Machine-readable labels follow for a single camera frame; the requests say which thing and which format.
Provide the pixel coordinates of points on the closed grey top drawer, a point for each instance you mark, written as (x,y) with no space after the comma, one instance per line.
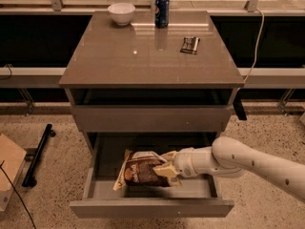
(150,120)

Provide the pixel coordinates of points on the grey drawer cabinet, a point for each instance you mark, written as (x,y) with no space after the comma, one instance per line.
(141,66)

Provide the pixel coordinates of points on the open grey middle drawer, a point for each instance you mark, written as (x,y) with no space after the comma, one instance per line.
(197,197)

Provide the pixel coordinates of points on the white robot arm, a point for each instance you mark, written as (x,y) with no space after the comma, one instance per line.
(228,157)

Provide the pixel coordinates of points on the dark snack packet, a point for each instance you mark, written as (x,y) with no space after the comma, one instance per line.
(190,45)

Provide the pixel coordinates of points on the brown chip bag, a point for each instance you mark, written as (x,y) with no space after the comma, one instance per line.
(137,170)

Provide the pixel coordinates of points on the white bowl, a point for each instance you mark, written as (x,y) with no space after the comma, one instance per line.
(121,13)

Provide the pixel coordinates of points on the black metal bar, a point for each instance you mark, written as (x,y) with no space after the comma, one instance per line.
(29,180)

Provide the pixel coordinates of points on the grey metal rail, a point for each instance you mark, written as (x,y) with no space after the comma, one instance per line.
(257,78)

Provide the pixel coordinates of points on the blue pepsi can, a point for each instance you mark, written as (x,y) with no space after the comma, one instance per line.
(161,14)

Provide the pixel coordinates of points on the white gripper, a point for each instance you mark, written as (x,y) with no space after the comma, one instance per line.
(183,162)

